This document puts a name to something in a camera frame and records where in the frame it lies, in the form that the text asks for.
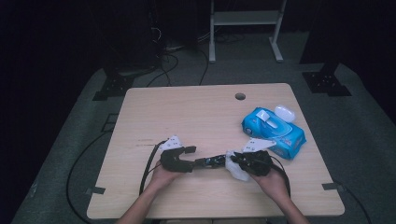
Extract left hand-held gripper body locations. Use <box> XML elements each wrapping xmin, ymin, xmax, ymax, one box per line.
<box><xmin>158</xmin><ymin>134</ymin><xmax>195</xmax><ymax>174</ymax></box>

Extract grey tape strip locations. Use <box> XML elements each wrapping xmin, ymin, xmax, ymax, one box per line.
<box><xmin>321</xmin><ymin>182</ymin><xmax>346</xmax><ymax>191</ymax></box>
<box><xmin>85</xmin><ymin>186</ymin><xmax>106</xmax><ymax>196</ymax></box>

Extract white metal stand frame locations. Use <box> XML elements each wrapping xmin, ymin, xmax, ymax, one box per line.
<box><xmin>208</xmin><ymin>0</ymin><xmax>288</xmax><ymax>64</ymax></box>

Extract blue toy car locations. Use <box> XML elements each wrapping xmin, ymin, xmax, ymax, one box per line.
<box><xmin>195</xmin><ymin>154</ymin><xmax>228</xmax><ymax>170</ymax></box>

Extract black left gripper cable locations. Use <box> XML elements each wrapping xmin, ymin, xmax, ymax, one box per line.
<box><xmin>138</xmin><ymin>139</ymin><xmax>167</xmax><ymax>196</ymax></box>

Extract blue wet wipes pack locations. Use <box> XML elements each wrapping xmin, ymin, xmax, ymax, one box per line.
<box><xmin>241</xmin><ymin>105</ymin><xmax>307</xmax><ymax>161</ymax></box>

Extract person's left hand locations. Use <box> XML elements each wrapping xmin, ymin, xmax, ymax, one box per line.
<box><xmin>148</xmin><ymin>160</ymin><xmax>185</xmax><ymax>191</ymax></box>

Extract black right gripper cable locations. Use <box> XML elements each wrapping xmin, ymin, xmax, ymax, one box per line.
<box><xmin>270</xmin><ymin>154</ymin><xmax>292</xmax><ymax>199</ymax></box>

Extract long black floor cable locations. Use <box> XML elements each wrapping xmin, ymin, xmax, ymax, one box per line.
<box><xmin>65</xmin><ymin>130</ymin><xmax>110</xmax><ymax>224</ymax></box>
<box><xmin>334</xmin><ymin>180</ymin><xmax>373</xmax><ymax>224</ymax></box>

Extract black stand base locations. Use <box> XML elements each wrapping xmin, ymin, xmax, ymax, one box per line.
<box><xmin>92</xmin><ymin>73</ymin><xmax>135</xmax><ymax>102</ymax></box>
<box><xmin>302</xmin><ymin>62</ymin><xmax>353</xmax><ymax>97</ymax></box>

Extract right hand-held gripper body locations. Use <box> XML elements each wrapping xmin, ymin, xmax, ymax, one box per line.
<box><xmin>238</xmin><ymin>138</ymin><xmax>277</xmax><ymax>177</ymax></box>

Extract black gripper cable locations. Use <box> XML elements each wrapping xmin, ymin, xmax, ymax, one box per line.
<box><xmin>138</xmin><ymin>139</ymin><xmax>167</xmax><ymax>196</ymax></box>
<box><xmin>270</xmin><ymin>154</ymin><xmax>292</xmax><ymax>199</ymax></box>

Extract person's right hand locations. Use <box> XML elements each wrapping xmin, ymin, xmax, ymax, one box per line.
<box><xmin>248</xmin><ymin>167</ymin><xmax>292</xmax><ymax>203</ymax></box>

